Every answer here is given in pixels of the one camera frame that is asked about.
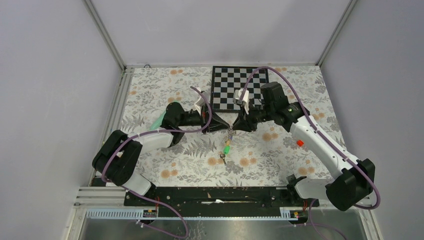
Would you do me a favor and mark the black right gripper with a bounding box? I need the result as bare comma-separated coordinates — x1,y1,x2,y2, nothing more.
232,100,275,133

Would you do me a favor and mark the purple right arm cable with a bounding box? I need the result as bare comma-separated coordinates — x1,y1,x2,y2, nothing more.
239,66,382,240

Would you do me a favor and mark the green tag key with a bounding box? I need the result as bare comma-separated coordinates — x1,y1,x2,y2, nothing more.
219,145,231,165

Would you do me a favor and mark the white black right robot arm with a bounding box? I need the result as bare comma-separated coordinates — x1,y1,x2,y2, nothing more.
232,82,376,211

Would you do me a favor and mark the mint green cylinder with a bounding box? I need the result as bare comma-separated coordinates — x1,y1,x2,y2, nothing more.
149,111,166,131

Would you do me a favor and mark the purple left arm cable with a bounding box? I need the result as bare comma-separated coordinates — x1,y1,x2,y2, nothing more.
100,86,214,240

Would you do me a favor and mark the red curved block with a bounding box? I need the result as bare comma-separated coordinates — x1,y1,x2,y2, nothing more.
296,140,304,147

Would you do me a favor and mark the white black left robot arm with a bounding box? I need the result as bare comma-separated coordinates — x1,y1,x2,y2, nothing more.
92,102,230,206

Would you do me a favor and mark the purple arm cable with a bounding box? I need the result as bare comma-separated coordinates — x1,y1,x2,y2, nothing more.
239,66,382,240
100,86,214,240

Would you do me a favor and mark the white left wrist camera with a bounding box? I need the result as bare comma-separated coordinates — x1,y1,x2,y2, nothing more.
194,97,209,116

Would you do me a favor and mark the black white chessboard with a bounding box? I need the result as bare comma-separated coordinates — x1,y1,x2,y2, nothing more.
210,66,269,113

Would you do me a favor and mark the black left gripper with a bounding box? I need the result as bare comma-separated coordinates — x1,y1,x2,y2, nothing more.
177,103,230,135

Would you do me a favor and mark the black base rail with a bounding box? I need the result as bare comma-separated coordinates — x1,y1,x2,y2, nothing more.
123,186,320,219

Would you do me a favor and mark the floral table mat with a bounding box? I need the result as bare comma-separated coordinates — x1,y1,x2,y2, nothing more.
120,66,345,187

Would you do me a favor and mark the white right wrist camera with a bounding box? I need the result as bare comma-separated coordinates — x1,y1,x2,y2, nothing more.
233,89,250,114

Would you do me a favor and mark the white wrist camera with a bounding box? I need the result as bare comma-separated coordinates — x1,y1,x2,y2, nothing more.
233,89,250,114
194,97,209,116

